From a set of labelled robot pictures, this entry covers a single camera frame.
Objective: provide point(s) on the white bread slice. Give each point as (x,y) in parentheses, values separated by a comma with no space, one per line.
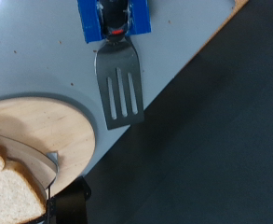
(8,199)

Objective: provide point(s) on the metal spatula with blue block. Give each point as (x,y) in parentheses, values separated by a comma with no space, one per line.
(120,62)

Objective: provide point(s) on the silver toaster oven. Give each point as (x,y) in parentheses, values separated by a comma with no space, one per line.
(49,62)

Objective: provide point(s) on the round wooden plate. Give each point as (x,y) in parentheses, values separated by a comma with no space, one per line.
(55,124)

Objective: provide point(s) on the black metal bookend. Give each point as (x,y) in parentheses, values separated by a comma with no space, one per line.
(70,205)

